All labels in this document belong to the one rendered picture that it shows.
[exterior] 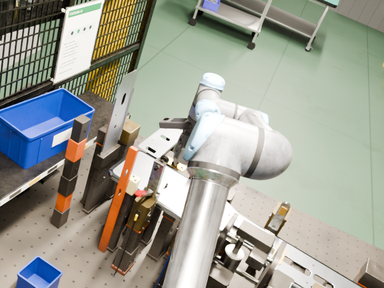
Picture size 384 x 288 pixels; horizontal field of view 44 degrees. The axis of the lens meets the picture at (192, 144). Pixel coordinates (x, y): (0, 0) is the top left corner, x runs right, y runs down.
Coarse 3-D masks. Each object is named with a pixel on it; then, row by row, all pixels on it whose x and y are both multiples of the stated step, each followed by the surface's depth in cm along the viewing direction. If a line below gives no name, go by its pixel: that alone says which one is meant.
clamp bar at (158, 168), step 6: (162, 156) 150; (156, 162) 147; (162, 162) 149; (156, 168) 146; (162, 168) 147; (150, 174) 151; (156, 174) 150; (162, 174) 150; (150, 180) 153; (156, 180) 151; (150, 186) 154; (156, 186) 153; (156, 192) 155
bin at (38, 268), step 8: (32, 264) 155; (40, 264) 158; (48, 264) 156; (24, 272) 153; (32, 272) 159; (40, 272) 159; (48, 272) 157; (56, 272) 155; (24, 280) 148; (32, 280) 159; (40, 280) 160; (48, 280) 159; (56, 280) 152
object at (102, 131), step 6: (102, 132) 173; (96, 138) 176; (102, 138) 175; (96, 144) 178; (102, 144) 176; (96, 150) 179; (96, 156) 180; (90, 168) 184; (90, 174) 186; (90, 180) 187; (84, 192) 191; (84, 198) 193; (84, 204) 194
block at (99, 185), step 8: (112, 152) 179; (96, 160) 176; (104, 160) 175; (112, 160) 183; (96, 168) 177; (104, 168) 181; (96, 176) 180; (104, 176) 185; (96, 184) 182; (104, 184) 190; (96, 192) 187; (104, 192) 195; (88, 200) 187; (96, 200) 191; (104, 200) 199; (88, 208) 189
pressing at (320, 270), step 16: (144, 160) 181; (112, 176) 167; (144, 176) 173; (176, 176) 179; (160, 192) 169; (176, 192) 172; (160, 208) 164; (176, 208) 165; (224, 224) 166; (240, 224) 169; (256, 224) 172; (288, 256) 164; (304, 256) 166; (288, 272) 157; (320, 272) 162; (336, 272) 165
